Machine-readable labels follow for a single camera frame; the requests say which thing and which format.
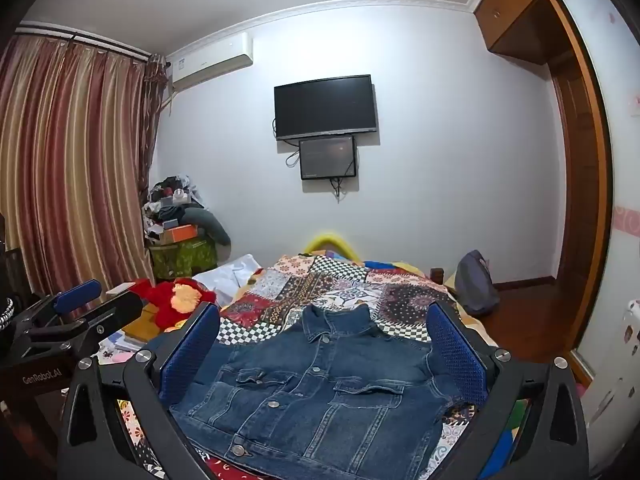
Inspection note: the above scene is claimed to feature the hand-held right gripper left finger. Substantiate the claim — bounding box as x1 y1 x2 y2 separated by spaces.
56 301 222 480

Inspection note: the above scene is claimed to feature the white wardrobe door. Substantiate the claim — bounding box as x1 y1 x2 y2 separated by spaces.
559 0 640 467

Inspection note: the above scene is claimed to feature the grey neck pillow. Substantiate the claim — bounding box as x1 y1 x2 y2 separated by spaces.
179 207 232 248

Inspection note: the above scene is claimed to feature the green patterned box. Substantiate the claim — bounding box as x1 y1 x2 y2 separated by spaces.
148 239 219 282

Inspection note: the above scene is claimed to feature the wooden door frame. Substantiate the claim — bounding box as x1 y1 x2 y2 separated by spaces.
544 0 614 387

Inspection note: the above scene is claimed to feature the white pillow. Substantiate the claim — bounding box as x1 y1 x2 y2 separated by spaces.
192 254 264 307

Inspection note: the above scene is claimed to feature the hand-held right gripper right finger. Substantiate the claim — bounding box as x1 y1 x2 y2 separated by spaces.
425 301 591 480

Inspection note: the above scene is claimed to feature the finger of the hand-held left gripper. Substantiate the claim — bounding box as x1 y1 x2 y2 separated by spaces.
21 278 104 329
29 291 147 357

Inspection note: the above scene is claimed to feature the patchwork quilt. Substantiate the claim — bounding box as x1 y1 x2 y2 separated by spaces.
100 252 532 480

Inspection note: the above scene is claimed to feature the white air conditioner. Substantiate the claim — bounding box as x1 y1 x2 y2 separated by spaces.
167 32 254 92

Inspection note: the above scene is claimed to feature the blue denim jacket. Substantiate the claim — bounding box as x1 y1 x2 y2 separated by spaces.
167 304 468 480

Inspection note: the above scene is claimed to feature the wooden overhead cabinet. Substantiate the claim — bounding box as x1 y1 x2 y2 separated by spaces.
472 0 577 66

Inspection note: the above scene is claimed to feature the stack of papers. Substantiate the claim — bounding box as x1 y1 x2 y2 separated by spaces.
99 331 147 364

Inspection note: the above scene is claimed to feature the small black wall monitor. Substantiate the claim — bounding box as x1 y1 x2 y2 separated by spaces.
299 135 358 181

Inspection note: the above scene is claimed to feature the curtain rail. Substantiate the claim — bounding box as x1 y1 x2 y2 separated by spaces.
15 21 152 59

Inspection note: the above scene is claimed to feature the mustard cloth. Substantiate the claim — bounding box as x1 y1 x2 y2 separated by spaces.
122 304 169 344

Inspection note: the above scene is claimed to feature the red plush toy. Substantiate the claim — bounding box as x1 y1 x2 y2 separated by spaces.
131 277 219 332

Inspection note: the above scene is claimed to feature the striped curtain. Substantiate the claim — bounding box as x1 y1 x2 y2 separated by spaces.
0 35 167 303

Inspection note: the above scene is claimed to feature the orange box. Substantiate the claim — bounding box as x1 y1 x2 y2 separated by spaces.
160 224 197 245

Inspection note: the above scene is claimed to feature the yellow curved headboard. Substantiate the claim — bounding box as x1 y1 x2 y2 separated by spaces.
305 231 364 264

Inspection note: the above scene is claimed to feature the pile of clothes and bags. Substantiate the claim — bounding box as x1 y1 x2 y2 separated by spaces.
141 175 207 241

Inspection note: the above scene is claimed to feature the grey backpack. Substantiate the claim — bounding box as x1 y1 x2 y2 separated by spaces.
454 250 501 317

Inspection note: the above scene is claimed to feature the black wall television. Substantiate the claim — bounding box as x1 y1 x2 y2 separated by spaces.
274 74 379 142

